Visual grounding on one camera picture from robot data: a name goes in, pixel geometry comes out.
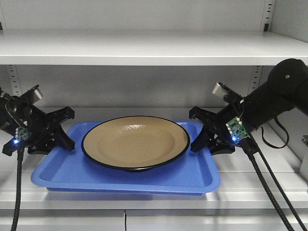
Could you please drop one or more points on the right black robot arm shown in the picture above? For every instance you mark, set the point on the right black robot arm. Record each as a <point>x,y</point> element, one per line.
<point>285,89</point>

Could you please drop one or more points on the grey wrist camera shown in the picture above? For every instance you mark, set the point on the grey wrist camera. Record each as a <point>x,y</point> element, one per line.
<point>221,90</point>
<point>33,94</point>

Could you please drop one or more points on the left green circuit board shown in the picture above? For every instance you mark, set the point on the left green circuit board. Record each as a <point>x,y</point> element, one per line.
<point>22,133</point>

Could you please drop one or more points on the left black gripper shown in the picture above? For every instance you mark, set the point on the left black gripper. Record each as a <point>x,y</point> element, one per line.
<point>44,127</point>

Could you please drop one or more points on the upper white cabinet shelf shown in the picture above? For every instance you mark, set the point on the upper white cabinet shelf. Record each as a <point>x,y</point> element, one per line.
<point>147,48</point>

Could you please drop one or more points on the beige enamel plate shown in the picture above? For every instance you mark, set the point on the beige enamel plate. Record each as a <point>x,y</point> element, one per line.
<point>135,143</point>

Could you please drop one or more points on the green circuit board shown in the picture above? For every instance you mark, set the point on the green circuit board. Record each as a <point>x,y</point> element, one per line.
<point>237,130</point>
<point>22,133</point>

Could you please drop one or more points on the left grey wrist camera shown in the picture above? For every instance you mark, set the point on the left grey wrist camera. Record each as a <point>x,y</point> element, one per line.
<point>33,94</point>

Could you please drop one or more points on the right green circuit board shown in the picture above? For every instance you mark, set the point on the right green circuit board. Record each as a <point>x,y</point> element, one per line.
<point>237,130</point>

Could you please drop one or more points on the blue plastic tray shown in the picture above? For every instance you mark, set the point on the blue plastic tray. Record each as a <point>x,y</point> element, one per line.
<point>65,171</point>

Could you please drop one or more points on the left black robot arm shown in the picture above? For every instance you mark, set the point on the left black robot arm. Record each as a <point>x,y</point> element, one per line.
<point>39,131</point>

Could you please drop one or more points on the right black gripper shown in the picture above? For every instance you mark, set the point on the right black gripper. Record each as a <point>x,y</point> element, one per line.
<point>214,133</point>

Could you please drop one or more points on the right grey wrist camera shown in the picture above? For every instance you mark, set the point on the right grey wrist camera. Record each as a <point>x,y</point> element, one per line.
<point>221,90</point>

